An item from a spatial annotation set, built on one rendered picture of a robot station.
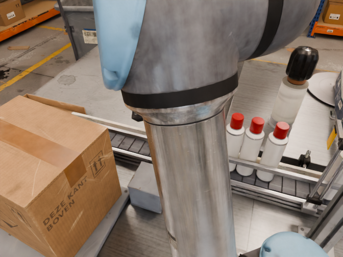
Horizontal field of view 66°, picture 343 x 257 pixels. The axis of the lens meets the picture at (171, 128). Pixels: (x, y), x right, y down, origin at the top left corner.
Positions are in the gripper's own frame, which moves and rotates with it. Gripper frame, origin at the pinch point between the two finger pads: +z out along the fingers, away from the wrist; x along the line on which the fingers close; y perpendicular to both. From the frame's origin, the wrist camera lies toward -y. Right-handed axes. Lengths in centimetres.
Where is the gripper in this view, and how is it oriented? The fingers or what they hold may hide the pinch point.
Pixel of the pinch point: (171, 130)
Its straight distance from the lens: 81.4
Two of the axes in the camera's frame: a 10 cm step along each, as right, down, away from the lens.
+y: 3.4, -6.2, 7.1
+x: -8.1, 1.8, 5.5
